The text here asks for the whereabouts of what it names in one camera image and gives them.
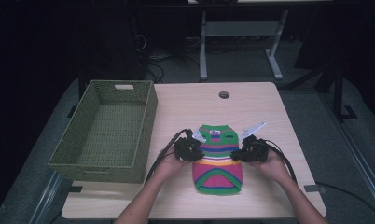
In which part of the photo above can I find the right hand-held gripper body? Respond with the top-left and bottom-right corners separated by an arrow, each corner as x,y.
240,121 -> 270,163

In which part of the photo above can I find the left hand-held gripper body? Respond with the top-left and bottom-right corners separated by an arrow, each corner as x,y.
174,128 -> 207,162

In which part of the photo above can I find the striped knitted pet sweater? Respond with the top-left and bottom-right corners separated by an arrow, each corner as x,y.
192,124 -> 244,196

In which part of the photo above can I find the person's left hand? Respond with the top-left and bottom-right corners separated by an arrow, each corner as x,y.
156,145 -> 191,181

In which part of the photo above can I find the person's right hand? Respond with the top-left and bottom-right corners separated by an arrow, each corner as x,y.
249,148 -> 292,185

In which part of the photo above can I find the grey table clamp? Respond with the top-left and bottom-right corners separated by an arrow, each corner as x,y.
303,184 -> 327,194

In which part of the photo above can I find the green woven basket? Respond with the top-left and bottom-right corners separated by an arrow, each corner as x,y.
47,79 -> 159,185

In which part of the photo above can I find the black metal stand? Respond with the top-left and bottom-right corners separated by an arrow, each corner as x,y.
282,62 -> 359,122

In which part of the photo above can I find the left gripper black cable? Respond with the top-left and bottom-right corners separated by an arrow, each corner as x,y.
144,128 -> 193,185

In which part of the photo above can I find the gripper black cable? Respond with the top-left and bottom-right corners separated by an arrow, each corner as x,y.
264,139 -> 375,220
144,128 -> 193,185

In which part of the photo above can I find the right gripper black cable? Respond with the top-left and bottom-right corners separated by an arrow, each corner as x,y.
264,139 -> 375,220

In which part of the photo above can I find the tangle of floor cables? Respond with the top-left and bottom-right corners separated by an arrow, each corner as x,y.
131,32 -> 203,83

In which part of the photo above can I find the aluminium floor rail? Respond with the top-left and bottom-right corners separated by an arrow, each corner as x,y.
28,171 -> 65,224
319,92 -> 375,217

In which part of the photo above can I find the grey metal desk frame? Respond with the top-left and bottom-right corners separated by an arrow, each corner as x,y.
199,8 -> 290,82

